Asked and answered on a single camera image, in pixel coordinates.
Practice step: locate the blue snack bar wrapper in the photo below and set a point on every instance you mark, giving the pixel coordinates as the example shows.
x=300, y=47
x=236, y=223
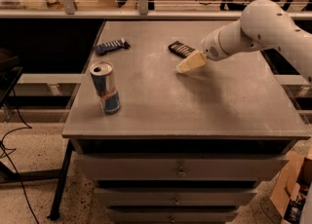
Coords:
x=112, y=46

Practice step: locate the red bull can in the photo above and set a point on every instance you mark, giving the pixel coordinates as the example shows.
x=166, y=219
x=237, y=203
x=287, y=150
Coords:
x=104, y=83

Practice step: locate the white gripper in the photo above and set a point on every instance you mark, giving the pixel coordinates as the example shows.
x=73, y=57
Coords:
x=212, y=49

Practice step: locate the dark chocolate rxbar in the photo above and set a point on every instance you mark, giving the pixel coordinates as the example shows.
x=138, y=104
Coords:
x=180, y=49

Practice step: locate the grey drawer cabinet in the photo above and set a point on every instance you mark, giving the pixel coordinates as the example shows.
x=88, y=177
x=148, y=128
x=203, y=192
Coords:
x=183, y=148

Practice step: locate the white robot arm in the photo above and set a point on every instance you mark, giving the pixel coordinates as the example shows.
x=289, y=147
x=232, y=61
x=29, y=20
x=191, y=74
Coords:
x=263, y=25

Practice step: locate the cardboard box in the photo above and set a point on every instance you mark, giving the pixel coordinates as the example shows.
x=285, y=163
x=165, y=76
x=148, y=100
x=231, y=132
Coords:
x=292, y=193

